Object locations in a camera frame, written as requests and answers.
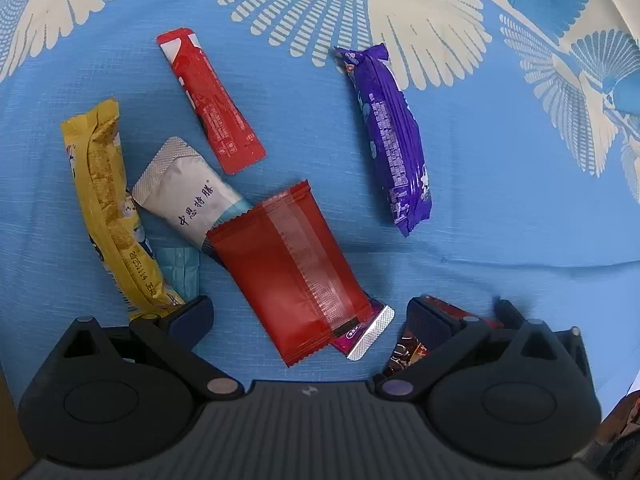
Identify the large dark red snack packet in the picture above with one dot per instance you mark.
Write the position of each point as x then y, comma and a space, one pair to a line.
290, 270

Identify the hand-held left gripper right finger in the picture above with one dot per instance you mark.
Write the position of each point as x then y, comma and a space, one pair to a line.
430, 325

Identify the purple snack packet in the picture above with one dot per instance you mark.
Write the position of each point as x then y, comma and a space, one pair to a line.
390, 140

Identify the yellow snack packet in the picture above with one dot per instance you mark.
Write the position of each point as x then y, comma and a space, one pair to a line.
105, 185

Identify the light blue snack packet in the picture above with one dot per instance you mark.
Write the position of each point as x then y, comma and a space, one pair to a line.
180, 270

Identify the red snack bar packet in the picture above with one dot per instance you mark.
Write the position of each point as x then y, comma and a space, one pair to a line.
450, 307

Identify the red stick snack packet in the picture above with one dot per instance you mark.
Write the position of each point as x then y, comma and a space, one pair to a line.
210, 100

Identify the pink and silver snack packet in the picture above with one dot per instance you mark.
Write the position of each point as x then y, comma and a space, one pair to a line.
370, 332

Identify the brown chocolate wrapper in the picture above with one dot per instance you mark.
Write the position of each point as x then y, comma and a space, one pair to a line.
405, 355

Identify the white snack packet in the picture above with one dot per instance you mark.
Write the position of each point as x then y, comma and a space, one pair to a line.
190, 195

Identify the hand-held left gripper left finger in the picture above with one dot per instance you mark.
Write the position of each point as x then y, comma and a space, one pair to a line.
192, 317

